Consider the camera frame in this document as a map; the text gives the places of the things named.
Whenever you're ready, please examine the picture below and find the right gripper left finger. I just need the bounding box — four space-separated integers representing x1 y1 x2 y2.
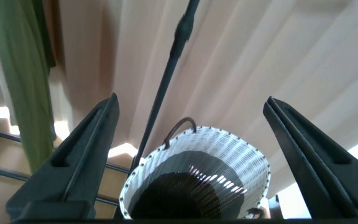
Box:
6 92 121 219

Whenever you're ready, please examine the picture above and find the black clothes rack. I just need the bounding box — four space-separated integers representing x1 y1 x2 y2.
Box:
0 0 201 208

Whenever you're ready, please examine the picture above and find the beige curtain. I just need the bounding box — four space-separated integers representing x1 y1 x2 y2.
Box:
0 0 358 200

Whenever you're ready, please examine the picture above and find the green long-sleeved shirt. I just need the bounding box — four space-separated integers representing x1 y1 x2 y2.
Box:
0 0 57 175

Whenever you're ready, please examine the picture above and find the white laundry basket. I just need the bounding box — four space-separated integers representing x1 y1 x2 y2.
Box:
119 116 272 219

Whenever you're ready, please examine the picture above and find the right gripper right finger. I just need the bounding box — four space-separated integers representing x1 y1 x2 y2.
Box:
262 95 358 219

